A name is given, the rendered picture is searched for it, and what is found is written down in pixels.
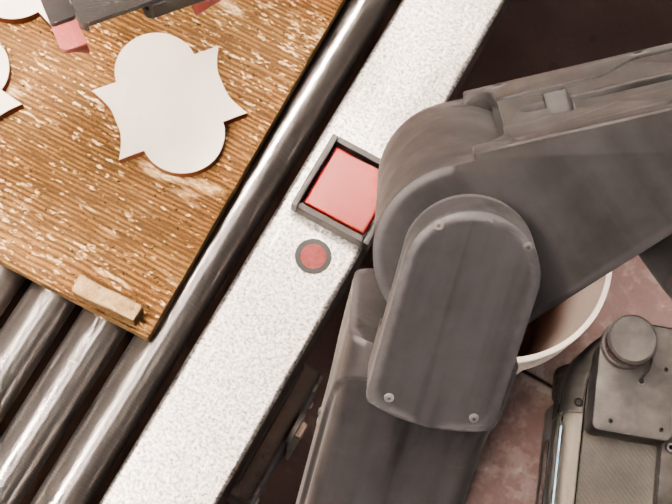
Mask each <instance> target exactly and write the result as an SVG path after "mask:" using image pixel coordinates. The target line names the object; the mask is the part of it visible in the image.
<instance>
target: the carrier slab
mask: <svg viewBox="0 0 672 504"><path fill-rule="evenodd" d="M345 2H346V0H222V1H220V2H218V3H216V4H215V5H213V6H211V7H210V8H208V9H207V10H205V11H204V12H203V13H201V14H200V15H198V16H196V15H195V13H194V11H193V9H192V6H188V7H185V8H182V9H179V10H176V11H173V12H171V13H168V14H165V15H162V16H159V17H156V18H152V19H151V18H148V17H146V16H145V14H144V12H143V9H142V8H141V9H138V10H135V11H132V12H129V13H126V14H123V15H120V16H117V17H115V18H112V19H109V20H106V21H103V22H100V23H97V24H94V25H91V26H89V28H90V31H85V30H83V29H82V28H81V27H80V28H81V30H82V33H83V35H84V38H85V40H86V43H87V45H88V47H89V50H90V54H87V55H86V54H83V53H63V52H62V51H61V49H60V48H59V45H58V43H57V40H56V38H55V35H54V33H53V30H52V29H51V28H50V27H49V26H48V25H47V24H46V23H45V22H44V20H43V19H42V18H41V17H38V18H37V19H35V20H32V21H30V22H26V23H21V24H8V23H3V22H0V45H1V46H2V47H3V49H4V50H5V52H6V54H7V56H8V58H9V61H10V65H11V80H10V83H9V86H8V88H7V90H6V92H5V93H7V94H8V95H10V96H11V97H13V98H14V99H16V100H17V101H19V102H20V103H22V104H23V106H24V109H22V110H19V111H17V112H15V113H13V114H11V115H9V116H7V117H6V118H4V119H3V120H1V121H0V265H2V266H4V267H6V268H8V269H10V270H12V271H14V272H16V273H17V274H19V275H21V276H23V277H25V278H27V279H29V280H31V281H33V282H35V283H37V284H39V285H40V286H42V287H44V288H46V289H48V290H50V291H52V292H54V293H56V294H58V295H60V296H62V297H63V298H65V299H67V300H69V301H71V302H73V303H75V304H77V305H79V306H81V307H83V308H85V309H86V310H88V311H90V312H92V313H94V314H96V315H98V316H100V317H102V318H104V319H106V320H107V321H109V322H111V323H113V324H115V325H117V326H119V327H121V328H123V329H125V330H127V331H129V332H130V333H132V334H134V335H136V336H138V337H140V338H142V339H144V340H146V341H150V340H151V338H152V337H153V335H154V333H155V332H156V330H157V328H158V326H159V325H160V323H161V321H162V319H163V318H164V316H165V314H166V312H167V311H168V309H169V307H170V305H171V304H172V302H173V300H174V299H175V297H176V295H177V293H178V292H179V290H180V288H181V286H182V285H183V283H184V281H185V279H186V278H187V276H188V274H189V272H190V271H191V269H192V267H193V266H194V264H195V262H196V260H197V259H198V257H199V255H200V253H201V252H202V250H203V248H204V246H205V245H206V243H207V241H208V240H209V238H210V236H211V234H212V233H213V231H214V229H215V227H216V226H217V224H218V222H219V220H220V219H221V217H222V215H223V213H224V212H225V210H226V208H227V207H228V205H229V203H230V201H231V200H232V198H233V196H234V194H235V193H236V191H237V189H238V187H239V186H240V184H241V182H242V180H243V179H244V177H245V175H246V174H247V172H248V170H249V168H250V167H251V165H252V163H253V161H254V160H255V158H256V156H257V154H258V153H259V151H260V149H261V147H262V146H263V144H264V142H265V141H266V139H267V137H268V135H269V134H270V132H271V130H272V128H273V127H274V125H275V123H276V121H277V120H278V118H279V116H280V114H281V113H282V111H283V109H284V108H285V106H286V104H287V102H288V101H289V99H290V97H291V95H292V94H293V92H294V90H295V88H296V87H297V85H298V83H299V81H300V80H301V78H302V76H303V75H304V73H305V71H306V69H307V68H308V66H309V64H310V62H311V61H312V59H313V57H314V55H315V54H316V52H317V50H318V48H319V47H320V45H321V43H322V42H323V40H324V38H325V36H326V35H327V33H328V31H329V29H330V28H331V26H332V24H333V22H334V21H335V19H336V17H337V15H338V14H339V12H340V10H341V9H342V7H343V5H344V3H345ZM148 33H166V34H170V35H173V36H175V37H177V38H179V39H181V40H182V41H184V42H185V43H186V44H187V45H188V46H189V47H190V48H191V50H192V51H193V53H194V54H197V53H199V52H202V51H205V50H208V49H211V48H213V47H216V46H219V53H218V63H217V70H218V74H219V76H220V79H221V81H222V83H223V86H224V88H225V90H226V92H227V94H228V95H229V97H230V98H231V99H232V100H233V101H234V102H235V103H236V104H237V105H238V106H239V107H241V108H242V109H243V110H244V111H246V112H247V113H248V117H247V118H244V119H241V120H238V121H236V122H233V123H230V124H228V125H225V126H224V127H225V146H224V149H223V152H222V154H221V156H220V158H219V159H218V161H217V162H216V163H215V164H214V165H213V166H212V167H211V168H209V169H208V170H207V171H205V172H203V173H201V174H198V175H195V176H191V177H175V176H171V175H168V174H165V173H163V172H161V171H159V170H158V169H157V168H155V167H154V166H153V165H152V164H151V163H150V162H149V160H148V159H147V157H146V156H145V155H143V156H140V157H137V158H134V159H132V160H129V161H126V162H123V163H121V164H120V162H119V156H120V148H121V134H120V131H119V129H118V126H117V124H116V121H115V119H114V116H113V115H112V113H111V112H110V110H109V109H108V108H107V107H106V106H105V105H104V104H103V103H102V102H101V101H99V100H98V99H97V98H96V97H94V96H93V95H92V90H95V89H98V88H100V87H103V86H106V85H109V84H112V83H114V82H116V79H115V63H116V60H117V57H118V55H119V53H120V52H121V50H122V49H123V48H124V46H125V45H126V44H127V43H129V42H130V41H131V40H133V39H135V38H136V37H138V36H141V35H144V34H148ZM80 274H83V275H85V276H86V277H88V278H89V279H91V280H92V281H94V282H96V283H97V284H99V285H101V286H103V287H105V288H107V289H110V290H112V291H115V292H117V293H119V294H121V295H123V296H125V297H127V298H129V299H131V300H133V301H135V302H137V303H139V304H141V305H142V307H143V311H144V314H143V316H142V318H141V319H140V321H139V323H138V325H137V326H136V327H133V326H131V325H128V324H126V323H124V322H122V321H119V320H117V319H115V318H113V317H111V316H109V315H108V314H106V313H104V312H103V311H101V310H100V309H97V308H95V307H93V306H91V305H89V304H87V303H85V302H83V301H81V300H79V299H77V298H76V297H75V296H74V295H73V292H72V287H73V285H74V283H75V282H76V280H77V278H78V276H79V275H80Z"/></svg>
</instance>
